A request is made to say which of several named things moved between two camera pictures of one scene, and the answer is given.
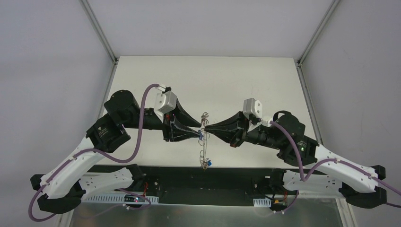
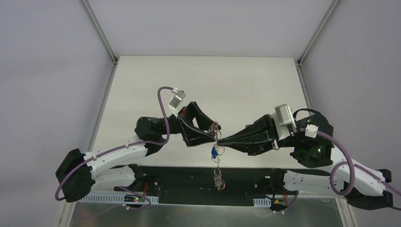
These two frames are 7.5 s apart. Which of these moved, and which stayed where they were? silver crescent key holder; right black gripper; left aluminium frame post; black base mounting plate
Moved: silver crescent key holder; right black gripper
Stayed: black base mounting plate; left aluminium frame post
